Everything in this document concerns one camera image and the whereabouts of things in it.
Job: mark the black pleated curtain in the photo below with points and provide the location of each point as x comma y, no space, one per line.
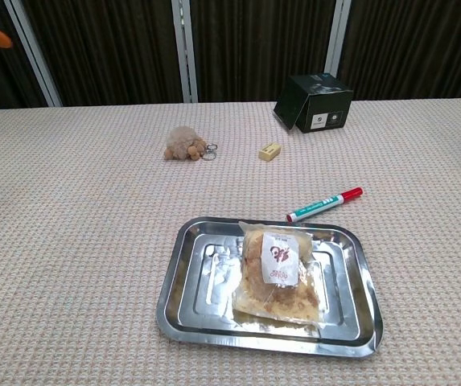
254,40

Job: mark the small yellow eraser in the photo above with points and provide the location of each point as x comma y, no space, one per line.
269,153

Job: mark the black cardboard box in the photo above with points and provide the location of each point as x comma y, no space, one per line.
318,108

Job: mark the aluminium frame post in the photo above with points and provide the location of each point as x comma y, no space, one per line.
33,52
338,36
186,52

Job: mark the pink woven tablecloth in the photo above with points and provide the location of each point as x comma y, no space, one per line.
73,241

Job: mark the stainless steel rectangular tray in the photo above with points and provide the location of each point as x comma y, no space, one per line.
198,289

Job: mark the whiteboard marker with red cap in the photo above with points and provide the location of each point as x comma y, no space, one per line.
322,205

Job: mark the snack bag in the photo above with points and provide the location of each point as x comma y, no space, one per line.
278,277

